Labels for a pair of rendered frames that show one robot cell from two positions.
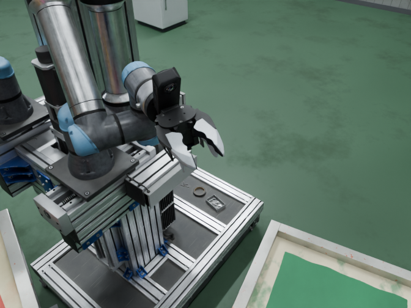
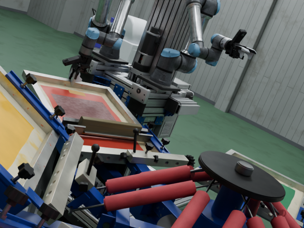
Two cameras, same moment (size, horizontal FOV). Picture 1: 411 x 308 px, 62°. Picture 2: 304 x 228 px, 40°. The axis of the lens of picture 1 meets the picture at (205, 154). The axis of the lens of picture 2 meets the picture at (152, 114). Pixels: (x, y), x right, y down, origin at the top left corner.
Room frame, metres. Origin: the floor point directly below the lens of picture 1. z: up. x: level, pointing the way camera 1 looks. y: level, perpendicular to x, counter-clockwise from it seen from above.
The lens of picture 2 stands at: (-1.90, 0.63, 1.75)
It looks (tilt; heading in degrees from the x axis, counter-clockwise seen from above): 15 degrees down; 354
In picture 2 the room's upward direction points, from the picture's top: 21 degrees clockwise
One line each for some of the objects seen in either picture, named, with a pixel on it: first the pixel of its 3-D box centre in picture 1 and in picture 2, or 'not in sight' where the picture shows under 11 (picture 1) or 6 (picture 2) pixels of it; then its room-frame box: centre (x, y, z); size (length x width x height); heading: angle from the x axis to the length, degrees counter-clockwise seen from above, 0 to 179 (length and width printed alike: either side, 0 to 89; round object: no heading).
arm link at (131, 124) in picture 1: (141, 123); (211, 55); (0.68, 0.15, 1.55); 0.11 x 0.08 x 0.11; 118
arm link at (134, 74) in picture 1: (144, 85); (219, 41); (0.69, 0.14, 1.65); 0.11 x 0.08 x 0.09; 28
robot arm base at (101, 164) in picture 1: (88, 153); (162, 75); (0.86, 0.38, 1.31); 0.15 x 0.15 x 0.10
